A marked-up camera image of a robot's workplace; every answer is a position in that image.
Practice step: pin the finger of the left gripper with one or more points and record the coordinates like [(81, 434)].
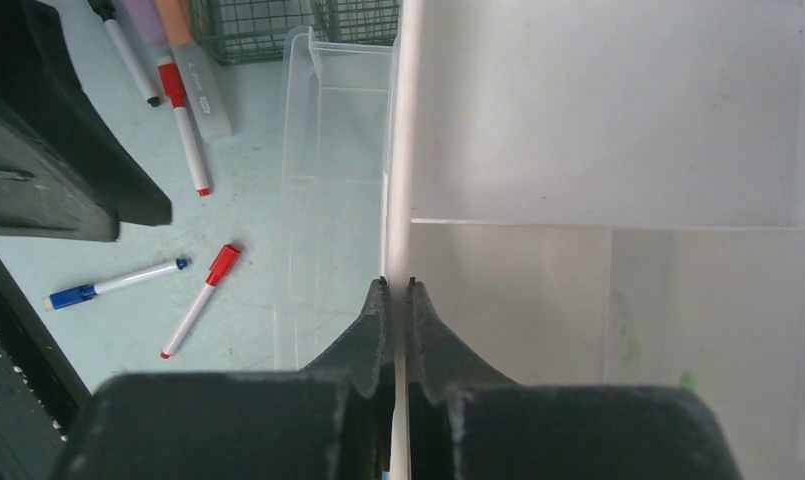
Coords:
[(63, 173)]

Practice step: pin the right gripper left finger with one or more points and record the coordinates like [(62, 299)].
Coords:
[(327, 420)]

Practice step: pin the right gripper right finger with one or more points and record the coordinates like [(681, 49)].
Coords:
[(470, 421)]

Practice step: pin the orange cap clear highlighter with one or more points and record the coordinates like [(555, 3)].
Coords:
[(196, 71)]

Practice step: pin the white plastic drawer organizer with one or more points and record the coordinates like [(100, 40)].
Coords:
[(614, 192)]

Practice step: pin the blue cap whiteboard marker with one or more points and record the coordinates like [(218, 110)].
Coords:
[(86, 292)]

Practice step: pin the red cap marker upper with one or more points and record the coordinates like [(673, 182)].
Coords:
[(176, 93)]

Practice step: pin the red cap marker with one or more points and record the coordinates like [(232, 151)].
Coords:
[(220, 268), (176, 93)]

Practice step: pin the black cap marker upper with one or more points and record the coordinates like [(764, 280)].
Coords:
[(106, 11)]

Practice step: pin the purple pink highlighter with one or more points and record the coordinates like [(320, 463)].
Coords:
[(146, 19)]

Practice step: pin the red cap marker middle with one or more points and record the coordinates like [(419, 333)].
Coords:
[(220, 268)]

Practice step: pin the green wire mesh basket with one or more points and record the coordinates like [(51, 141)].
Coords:
[(252, 31)]

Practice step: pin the black front rail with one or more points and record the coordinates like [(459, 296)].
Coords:
[(40, 393)]

